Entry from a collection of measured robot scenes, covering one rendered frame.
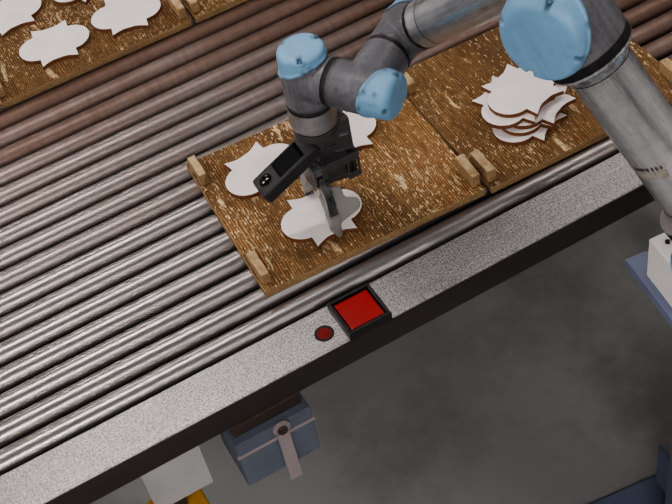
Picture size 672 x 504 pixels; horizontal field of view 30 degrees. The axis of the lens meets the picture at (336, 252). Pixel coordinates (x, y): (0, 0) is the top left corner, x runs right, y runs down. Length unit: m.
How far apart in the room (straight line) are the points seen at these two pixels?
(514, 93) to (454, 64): 0.18
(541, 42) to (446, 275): 0.59
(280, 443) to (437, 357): 1.09
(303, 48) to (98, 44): 0.80
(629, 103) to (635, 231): 1.71
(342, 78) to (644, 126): 0.46
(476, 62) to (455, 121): 0.16
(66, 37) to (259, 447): 1.00
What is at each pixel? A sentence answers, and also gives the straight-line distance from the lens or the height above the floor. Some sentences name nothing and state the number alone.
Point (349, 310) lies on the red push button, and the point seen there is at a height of 0.93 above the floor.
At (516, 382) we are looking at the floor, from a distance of 3.00.
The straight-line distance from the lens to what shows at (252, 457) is 2.02.
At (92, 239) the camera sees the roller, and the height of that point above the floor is 0.92.
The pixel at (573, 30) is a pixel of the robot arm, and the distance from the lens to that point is 1.51.
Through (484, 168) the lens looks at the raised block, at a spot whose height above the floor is 0.96.
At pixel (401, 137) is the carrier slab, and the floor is 0.94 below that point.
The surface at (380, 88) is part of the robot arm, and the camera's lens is 1.81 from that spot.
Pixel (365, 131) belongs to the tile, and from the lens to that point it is 2.22.
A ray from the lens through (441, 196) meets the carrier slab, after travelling 2.11.
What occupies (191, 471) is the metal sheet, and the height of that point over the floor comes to 0.79.
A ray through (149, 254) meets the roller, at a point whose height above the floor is 0.92.
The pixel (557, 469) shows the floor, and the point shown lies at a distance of 2.87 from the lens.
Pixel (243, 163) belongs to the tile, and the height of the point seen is 0.95.
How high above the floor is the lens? 2.46
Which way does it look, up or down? 48 degrees down
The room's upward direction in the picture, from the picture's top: 12 degrees counter-clockwise
